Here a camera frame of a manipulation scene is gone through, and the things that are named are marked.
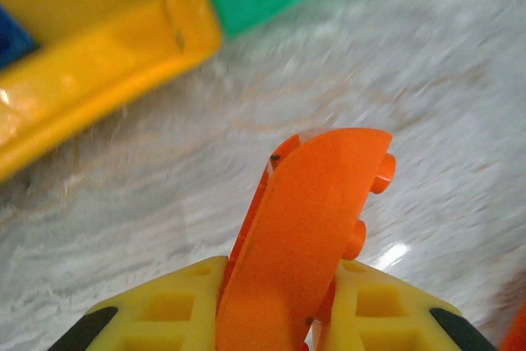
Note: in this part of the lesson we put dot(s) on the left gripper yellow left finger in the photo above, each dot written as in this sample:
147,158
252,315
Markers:
197,281

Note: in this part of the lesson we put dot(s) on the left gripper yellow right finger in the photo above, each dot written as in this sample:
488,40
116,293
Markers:
411,297

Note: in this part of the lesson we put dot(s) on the orange lego brick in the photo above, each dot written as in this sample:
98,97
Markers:
304,223
515,330

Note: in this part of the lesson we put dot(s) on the yellow plastic container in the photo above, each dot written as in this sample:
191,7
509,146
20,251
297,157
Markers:
102,59

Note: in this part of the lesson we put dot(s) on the blue lego brick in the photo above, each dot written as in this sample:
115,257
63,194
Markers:
14,38

